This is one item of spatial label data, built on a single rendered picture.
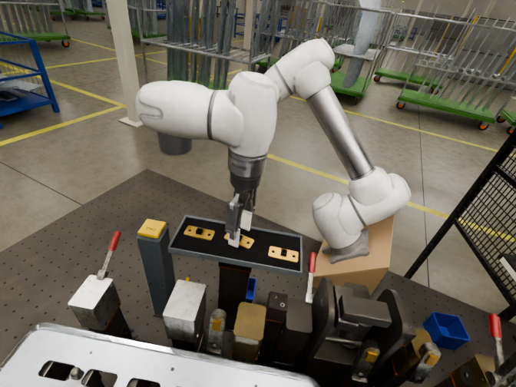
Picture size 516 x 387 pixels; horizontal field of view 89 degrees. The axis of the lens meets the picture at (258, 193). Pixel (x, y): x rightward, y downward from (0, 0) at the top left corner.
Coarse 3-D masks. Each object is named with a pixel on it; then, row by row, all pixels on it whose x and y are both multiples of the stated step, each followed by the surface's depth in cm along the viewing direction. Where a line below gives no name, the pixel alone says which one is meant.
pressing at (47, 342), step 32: (32, 352) 62; (64, 352) 63; (96, 352) 64; (128, 352) 65; (160, 352) 65; (192, 352) 66; (0, 384) 57; (32, 384) 58; (64, 384) 58; (160, 384) 60; (192, 384) 61; (224, 384) 62; (256, 384) 62; (288, 384) 63
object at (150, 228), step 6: (144, 222) 78; (150, 222) 78; (156, 222) 79; (162, 222) 79; (144, 228) 76; (150, 228) 76; (156, 228) 77; (162, 228) 77; (138, 234) 75; (144, 234) 75; (150, 234) 75; (156, 234) 75
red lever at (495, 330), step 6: (492, 318) 68; (498, 318) 67; (492, 324) 67; (498, 324) 67; (492, 330) 67; (498, 330) 66; (492, 336) 67; (498, 336) 66; (492, 342) 67; (498, 342) 66; (498, 348) 65; (498, 354) 65; (498, 360) 65; (498, 366) 64; (504, 384) 63
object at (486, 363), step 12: (468, 360) 70; (480, 360) 68; (492, 360) 68; (456, 372) 74; (468, 372) 70; (480, 372) 66; (444, 384) 78; (456, 384) 73; (468, 384) 69; (480, 384) 66
